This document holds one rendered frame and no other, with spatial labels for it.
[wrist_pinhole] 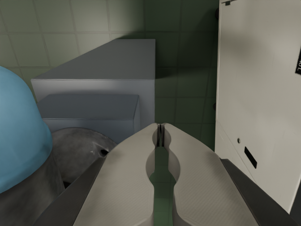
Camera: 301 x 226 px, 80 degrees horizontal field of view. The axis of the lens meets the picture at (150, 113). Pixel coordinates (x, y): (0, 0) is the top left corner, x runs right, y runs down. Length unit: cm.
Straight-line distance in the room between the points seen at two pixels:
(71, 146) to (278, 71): 55
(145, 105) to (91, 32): 88
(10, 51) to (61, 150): 122
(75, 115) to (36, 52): 108
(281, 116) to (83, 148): 53
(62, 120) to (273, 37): 58
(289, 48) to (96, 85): 47
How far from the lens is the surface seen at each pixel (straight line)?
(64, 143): 28
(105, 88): 36
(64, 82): 39
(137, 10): 114
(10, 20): 140
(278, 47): 62
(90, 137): 28
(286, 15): 61
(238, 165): 100
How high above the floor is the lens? 113
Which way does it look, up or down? 63 degrees down
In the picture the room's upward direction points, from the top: 177 degrees counter-clockwise
